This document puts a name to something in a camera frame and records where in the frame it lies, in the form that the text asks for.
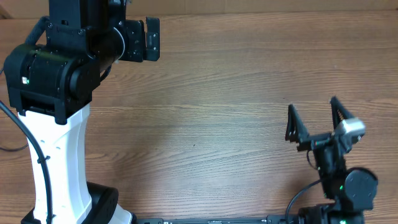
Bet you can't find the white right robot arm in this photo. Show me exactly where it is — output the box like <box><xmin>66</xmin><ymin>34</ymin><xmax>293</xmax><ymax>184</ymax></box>
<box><xmin>280</xmin><ymin>96</ymin><xmax>378</xmax><ymax>223</ymax></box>

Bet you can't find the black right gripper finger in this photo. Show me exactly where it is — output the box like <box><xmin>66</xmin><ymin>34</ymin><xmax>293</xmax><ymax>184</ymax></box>
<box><xmin>285</xmin><ymin>104</ymin><xmax>309</xmax><ymax>143</ymax></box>
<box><xmin>330</xmin><ymin>96</ymin><xmax>354</xmax><ymax>130</ymax></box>

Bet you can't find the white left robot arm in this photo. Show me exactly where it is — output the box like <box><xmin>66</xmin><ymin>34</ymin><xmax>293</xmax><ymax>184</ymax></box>
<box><xmin>1</xmin><ymin>0</ymin><xmax>160</xmax><ymax>224</ymax></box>

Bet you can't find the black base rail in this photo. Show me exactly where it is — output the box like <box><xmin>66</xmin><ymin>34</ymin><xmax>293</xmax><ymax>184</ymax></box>
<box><xmin>133</xmin><ymin>215</ymin><xmax>305</xmax><ymax>224</ymax></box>

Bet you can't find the brown cardboard wall panel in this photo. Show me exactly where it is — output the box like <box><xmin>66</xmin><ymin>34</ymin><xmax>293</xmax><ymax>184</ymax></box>
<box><xmin>0</xmin><ymin>0</ymin><xmax>398</xmax><ymax>19</ymax></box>

